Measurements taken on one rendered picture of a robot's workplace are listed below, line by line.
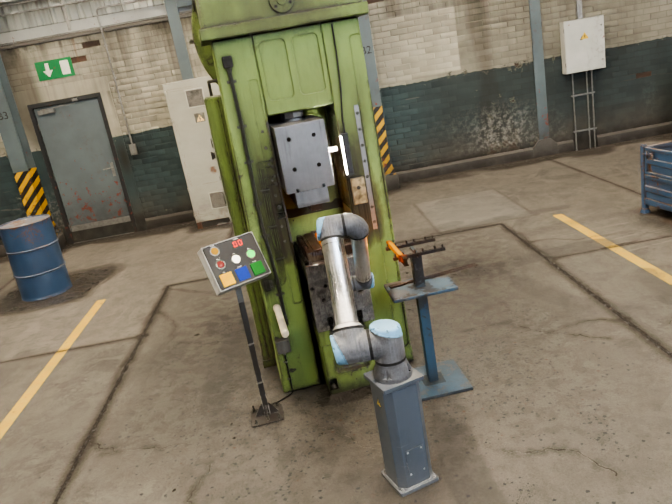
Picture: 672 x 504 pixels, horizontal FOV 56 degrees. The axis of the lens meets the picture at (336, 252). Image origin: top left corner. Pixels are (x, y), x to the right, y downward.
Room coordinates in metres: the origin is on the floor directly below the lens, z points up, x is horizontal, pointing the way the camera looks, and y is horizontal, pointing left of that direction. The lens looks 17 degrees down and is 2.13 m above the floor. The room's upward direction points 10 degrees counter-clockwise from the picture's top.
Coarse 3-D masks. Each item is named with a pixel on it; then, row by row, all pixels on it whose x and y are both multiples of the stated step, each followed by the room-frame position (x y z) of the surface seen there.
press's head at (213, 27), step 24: (192, 0) 4.06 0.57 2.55; (216, 0) 3.84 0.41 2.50; (240, 0) 3.86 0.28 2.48; (264, 0) 3.88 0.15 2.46; (288, 0) 3.89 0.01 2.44; (312, 0) 3.92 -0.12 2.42; (336, 0) 3.94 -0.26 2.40; (360, 0) 3.97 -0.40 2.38; (216, 24) 3.84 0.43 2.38; (240, 24) 3.84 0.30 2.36; (264, 24) 3.86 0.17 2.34; (288, 24) 3.88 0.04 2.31
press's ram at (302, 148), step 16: (272, 128) 3.84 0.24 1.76; (288, 128) 3.78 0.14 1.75; (304, 128) 3.79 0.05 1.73; (320, 128) 3.80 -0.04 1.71; (288, 144) 3.77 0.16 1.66; (304, 144) 3.79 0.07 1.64; (320, 144) 3.80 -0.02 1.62; (288, 160) 3.77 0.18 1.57; (304, 160) 3.78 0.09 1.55; (320, 160) 3.80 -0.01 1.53; (288, 176) 3.77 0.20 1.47; (304, 176) 3.78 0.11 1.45; (320, 176) 3.80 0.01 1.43; (288, 192) 3.77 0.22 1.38
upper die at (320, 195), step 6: (324, 186) 3.82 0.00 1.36; (300, 192) 3.78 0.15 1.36; (306, 192) 3.78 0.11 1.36; (312, 192) 3.79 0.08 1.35; (318, 192) 3.79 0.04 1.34; (324, 192) 3.80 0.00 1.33; (294, 198) 3.87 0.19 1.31; (300, 198) 3.78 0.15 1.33; (306, 198) 3.78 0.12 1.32; (312, 198) 3.79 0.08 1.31; (318, 198) 3.79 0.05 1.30; (324, 198) 3.80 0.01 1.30; (300, 204) 3.77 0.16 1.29; (306, 204) 3.78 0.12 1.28; (312, 204) 3.78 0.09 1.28
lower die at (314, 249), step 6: (306, 234) 4.17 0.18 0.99; (312, 234) 4.13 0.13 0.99; (306, 240) 4.06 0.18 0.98; (312, 240) 4.00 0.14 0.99; (312, 246) 3.87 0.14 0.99; (318, 246) 3.84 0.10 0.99; (306, 252) 3.79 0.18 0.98; (312, 252) 3.78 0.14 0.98; (318, 252) 3.78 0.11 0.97; (312, 258) 3.78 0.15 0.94; (318, 258) 3.78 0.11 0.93
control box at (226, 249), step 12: (228, 240) 3.61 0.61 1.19; (252, 240) 3.67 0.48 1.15; (204, 252) 3.51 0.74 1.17; (228, 252) 3.56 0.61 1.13; (240, 252) 3.59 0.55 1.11; (204, 264) 3.51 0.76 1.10; (216, 264) 3.49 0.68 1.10; (228, 264) 3.52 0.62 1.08; (240, 264) 3.54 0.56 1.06; (264, 264) 3.60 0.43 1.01; (216, 276) 3.45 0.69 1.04; (252, 276) 3.53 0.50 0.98; (264, 276) 3.59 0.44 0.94; (216, 288) 3.44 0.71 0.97; (228, 288) 3.43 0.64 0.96
